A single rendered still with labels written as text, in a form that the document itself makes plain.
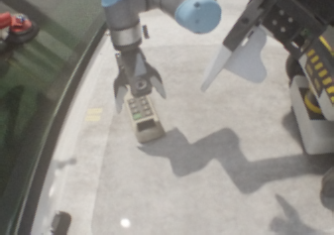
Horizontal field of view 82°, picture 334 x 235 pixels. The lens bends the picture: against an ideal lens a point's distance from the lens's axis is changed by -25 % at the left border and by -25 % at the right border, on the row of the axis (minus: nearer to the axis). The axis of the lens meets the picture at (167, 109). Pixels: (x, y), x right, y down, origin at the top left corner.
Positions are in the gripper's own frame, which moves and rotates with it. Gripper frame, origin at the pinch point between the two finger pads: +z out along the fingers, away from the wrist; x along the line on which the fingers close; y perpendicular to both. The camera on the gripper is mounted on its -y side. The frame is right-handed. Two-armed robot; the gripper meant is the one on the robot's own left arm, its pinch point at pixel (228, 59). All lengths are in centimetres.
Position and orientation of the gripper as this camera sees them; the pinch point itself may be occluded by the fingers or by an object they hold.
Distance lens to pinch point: 34.7
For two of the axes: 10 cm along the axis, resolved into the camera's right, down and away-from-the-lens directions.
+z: -2.8, 4.9, 8.2
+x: 5.9, -5.9, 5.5
